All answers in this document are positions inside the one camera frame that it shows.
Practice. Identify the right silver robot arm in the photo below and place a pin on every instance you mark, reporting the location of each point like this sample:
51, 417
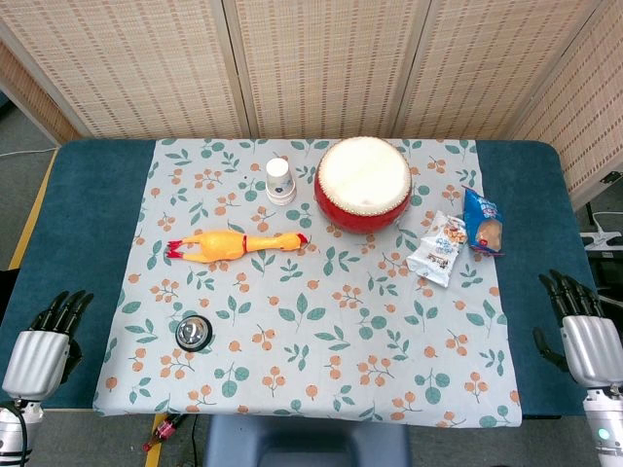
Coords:
603, 423

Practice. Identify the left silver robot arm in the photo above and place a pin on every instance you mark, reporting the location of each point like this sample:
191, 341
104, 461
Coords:
12, 430

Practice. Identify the white paper cup stack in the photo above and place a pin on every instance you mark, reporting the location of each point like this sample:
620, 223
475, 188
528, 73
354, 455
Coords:
280, 182

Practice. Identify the red drum with white skin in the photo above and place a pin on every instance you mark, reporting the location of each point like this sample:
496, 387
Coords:
362, 182

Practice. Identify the blue snack packet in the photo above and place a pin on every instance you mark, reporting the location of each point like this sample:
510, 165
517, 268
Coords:
482, 224

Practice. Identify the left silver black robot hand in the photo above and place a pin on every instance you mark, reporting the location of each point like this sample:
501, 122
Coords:
36, 357

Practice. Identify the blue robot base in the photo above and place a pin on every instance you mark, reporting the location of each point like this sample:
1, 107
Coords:
306, 442

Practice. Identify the silver call bell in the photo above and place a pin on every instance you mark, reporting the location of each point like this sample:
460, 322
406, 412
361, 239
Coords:
194, 333

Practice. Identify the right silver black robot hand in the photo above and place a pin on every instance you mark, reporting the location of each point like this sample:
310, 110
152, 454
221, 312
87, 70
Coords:
589, 348

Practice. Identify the woven folding screen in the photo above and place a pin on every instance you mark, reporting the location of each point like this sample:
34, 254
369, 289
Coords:
311, 63

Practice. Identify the floral patterned tablecloth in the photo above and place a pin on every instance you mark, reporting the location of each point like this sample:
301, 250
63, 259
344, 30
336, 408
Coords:
311, 311

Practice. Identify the yellow rubber chicken toy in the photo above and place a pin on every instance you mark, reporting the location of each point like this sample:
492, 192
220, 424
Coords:
229, 244

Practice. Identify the red topped bottle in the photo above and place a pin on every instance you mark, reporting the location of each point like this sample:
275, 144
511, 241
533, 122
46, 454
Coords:
163, 432

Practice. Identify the white snack packet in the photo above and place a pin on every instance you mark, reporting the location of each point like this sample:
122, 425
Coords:
438, 248

